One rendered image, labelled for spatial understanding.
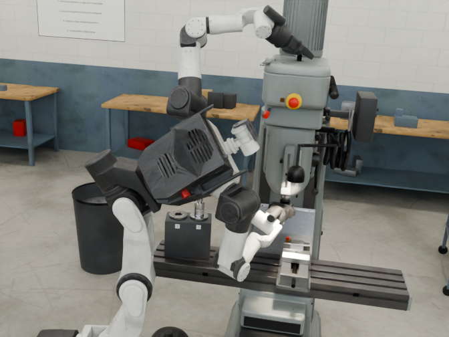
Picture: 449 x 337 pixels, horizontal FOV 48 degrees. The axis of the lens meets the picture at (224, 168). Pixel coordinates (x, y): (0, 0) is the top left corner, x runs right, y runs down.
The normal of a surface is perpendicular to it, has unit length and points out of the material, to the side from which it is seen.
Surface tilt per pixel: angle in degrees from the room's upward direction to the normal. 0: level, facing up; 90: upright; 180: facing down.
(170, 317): 0
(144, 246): 114
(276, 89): 90
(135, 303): 90
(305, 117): 90
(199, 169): 65
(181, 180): 75
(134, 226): 90
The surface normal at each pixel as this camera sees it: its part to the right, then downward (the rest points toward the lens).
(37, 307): 0.05, -0.95
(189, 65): -0.01, -0.13
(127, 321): 0.02, 0.69
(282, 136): -0.17, 0.30
